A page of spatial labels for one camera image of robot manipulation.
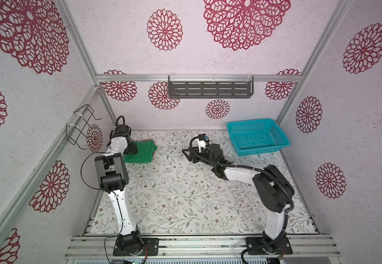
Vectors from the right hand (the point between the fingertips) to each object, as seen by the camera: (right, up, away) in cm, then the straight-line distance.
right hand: (185, 147), depth 87 cm
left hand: (-38, -5, +16) cm, 42 cm away
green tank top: (-25, -5, +13) cm, 29 cm away
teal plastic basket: (+50, +7, +30) cm, 59 cm away
